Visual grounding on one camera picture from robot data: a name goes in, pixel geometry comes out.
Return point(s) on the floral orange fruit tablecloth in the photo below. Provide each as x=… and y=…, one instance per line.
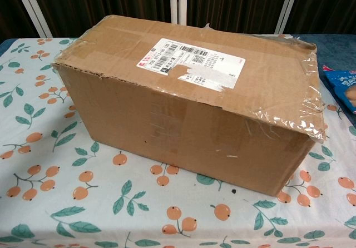
x=55, y=203

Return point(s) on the blue biscuit snack bag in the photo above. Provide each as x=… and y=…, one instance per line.
x=343, y=86

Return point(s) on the white partition frame post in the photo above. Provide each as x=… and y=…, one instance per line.
x=289, y=6
x=33, y=9
x=178, y=0

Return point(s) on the dark pleated curtain panel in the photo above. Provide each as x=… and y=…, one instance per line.
x=328, y=6
x=111, y=3
x=236, y=3
x=14, y=17

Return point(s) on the brown cardboard shipping box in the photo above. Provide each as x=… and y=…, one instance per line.
x=194, y=114

